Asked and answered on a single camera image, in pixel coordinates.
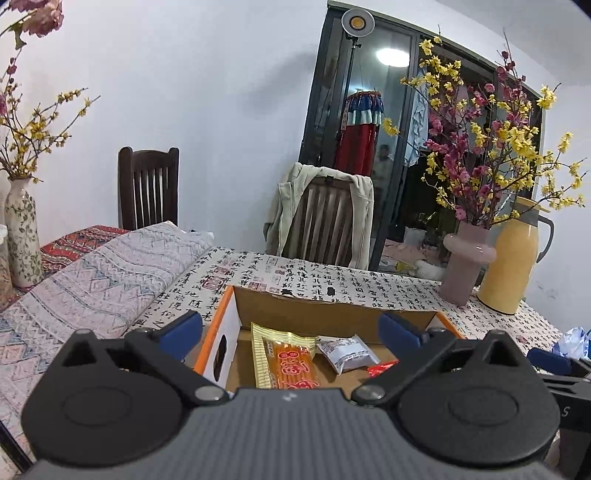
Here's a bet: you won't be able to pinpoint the floral ceramic vase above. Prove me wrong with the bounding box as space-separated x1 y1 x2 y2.
6 178 45 289

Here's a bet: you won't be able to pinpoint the pink ring vase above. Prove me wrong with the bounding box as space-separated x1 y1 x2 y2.
438 222 498 306

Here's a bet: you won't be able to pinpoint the pink rose bouquet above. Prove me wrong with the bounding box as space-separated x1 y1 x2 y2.
0 0 65 121

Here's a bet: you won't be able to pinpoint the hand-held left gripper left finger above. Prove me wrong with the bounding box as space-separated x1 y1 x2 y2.
60 310 232 408

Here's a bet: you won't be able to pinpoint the large gold snack packet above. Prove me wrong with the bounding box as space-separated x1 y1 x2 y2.
250 323 320 392

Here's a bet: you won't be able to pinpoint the grey pink woven blanket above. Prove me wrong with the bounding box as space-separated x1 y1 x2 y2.
0 222 216 457

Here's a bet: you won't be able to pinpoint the yellow blossom twigs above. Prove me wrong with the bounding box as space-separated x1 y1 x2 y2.
0 88 101 182

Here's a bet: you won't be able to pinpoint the hanging red blue garment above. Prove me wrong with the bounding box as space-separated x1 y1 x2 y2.
335 91 385 176

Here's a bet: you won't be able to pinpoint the round lamp on stand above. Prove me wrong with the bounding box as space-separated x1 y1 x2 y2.
339 8 376 167

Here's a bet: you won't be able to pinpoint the yellow thermos jug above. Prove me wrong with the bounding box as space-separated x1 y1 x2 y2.
477 196 555 316

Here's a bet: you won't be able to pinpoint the orange cardboard box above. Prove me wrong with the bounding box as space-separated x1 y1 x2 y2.
193 285 468 393

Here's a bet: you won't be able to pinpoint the chair with beige jacket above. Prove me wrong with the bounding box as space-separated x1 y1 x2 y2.
264 162 375 271

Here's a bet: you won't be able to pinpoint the white grey snack packet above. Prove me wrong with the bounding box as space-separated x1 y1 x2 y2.
316 335 382 376

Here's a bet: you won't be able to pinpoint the yellow and red blossom branches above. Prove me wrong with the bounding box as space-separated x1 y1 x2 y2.
381 34 590 230

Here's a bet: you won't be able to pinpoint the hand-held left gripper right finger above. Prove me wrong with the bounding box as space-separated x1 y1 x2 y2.
350 310 530 408

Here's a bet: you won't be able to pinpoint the dark wooden chair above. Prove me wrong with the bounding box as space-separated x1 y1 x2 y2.
117 147 180 231

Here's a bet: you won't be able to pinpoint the blue white plastic bag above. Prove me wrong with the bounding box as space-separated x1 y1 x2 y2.
551 327 591 361

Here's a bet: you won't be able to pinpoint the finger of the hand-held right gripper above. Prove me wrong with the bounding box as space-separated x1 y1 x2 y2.
527 348 591 377

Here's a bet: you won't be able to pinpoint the brown slatted wooden chair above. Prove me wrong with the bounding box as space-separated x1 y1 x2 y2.
281 178 359 267

